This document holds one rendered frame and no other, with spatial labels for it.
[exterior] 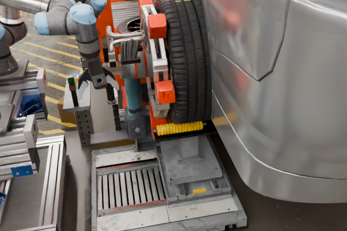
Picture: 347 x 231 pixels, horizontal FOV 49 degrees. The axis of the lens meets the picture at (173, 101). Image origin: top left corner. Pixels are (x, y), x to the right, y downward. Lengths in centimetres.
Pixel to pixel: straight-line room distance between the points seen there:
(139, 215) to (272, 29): 146
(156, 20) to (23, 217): 121
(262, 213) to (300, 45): 149
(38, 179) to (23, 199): 16
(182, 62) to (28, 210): 113
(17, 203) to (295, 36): 173
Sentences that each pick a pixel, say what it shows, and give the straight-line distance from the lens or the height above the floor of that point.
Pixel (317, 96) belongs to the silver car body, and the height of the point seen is 120.
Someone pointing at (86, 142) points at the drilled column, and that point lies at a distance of 283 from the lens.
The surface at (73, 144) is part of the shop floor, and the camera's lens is 290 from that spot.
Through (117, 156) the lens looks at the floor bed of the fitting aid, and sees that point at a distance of 258.
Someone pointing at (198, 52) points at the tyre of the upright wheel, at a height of 101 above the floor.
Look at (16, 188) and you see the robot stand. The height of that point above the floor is 21.
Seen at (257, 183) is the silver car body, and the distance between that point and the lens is 128.
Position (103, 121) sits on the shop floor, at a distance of 308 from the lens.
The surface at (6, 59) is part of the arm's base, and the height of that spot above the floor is 89.
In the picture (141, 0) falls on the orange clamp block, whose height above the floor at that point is 111.
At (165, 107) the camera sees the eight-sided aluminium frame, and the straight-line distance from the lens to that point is 177.
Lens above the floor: 168
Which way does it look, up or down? 31 degrees down
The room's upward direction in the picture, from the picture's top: 3 degrees counter-clockwise
